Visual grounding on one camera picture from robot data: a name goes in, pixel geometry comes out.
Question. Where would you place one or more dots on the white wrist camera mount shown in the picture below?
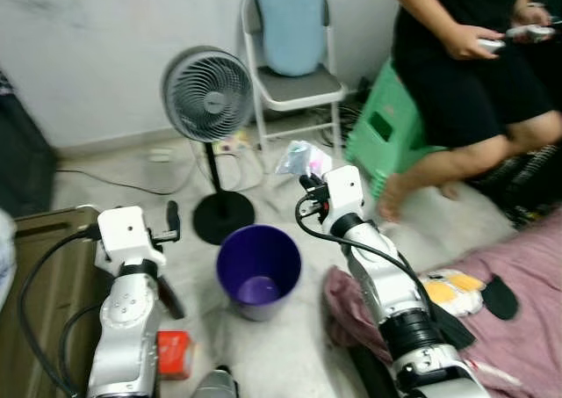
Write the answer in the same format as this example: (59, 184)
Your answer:
(123, 231)
(344, 191)

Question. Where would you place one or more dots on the person's left hand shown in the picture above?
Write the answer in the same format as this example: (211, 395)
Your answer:
(534, 16)

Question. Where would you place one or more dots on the black bag white lettering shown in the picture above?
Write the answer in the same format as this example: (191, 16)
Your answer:
(527, 187)

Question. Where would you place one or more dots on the red cardboard box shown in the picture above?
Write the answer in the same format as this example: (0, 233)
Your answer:
(174, 354)

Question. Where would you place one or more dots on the purple cartoon mouse quilt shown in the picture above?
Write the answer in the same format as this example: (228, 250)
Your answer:
(527, 310)

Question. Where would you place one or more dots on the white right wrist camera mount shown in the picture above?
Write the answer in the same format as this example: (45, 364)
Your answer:
(344, 191)

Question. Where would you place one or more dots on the grey left robot leg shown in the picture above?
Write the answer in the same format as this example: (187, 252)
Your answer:
(215, 387)

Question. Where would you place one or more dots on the green plastic stool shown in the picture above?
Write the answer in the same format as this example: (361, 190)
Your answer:
(391, 156)

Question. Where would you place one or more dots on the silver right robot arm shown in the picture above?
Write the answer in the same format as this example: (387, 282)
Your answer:
(386, 284)

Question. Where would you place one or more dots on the person's right hand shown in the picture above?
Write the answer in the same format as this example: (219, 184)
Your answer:
(465, 42)

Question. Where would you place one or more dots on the white pink wrapper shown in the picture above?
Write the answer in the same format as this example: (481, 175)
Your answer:
(303, 158)

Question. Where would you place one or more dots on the white grey folding chair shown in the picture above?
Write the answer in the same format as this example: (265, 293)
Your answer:
(299, 86)

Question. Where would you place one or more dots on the white handheld controller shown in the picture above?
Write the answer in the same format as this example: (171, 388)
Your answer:
(493, 44)
(531, 33)

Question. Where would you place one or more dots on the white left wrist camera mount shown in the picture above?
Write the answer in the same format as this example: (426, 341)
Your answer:
(123, 231)

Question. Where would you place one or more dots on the grey pedestal fan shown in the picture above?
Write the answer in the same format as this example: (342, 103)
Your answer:
(208, 95)

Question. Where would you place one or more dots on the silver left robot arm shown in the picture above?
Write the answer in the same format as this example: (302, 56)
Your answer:
(127, 328)

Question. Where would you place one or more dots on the light blue cushion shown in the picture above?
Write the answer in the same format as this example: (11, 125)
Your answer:
(290, 25)

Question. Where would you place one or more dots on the white power strip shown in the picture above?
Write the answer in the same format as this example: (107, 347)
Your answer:
(162, 155)

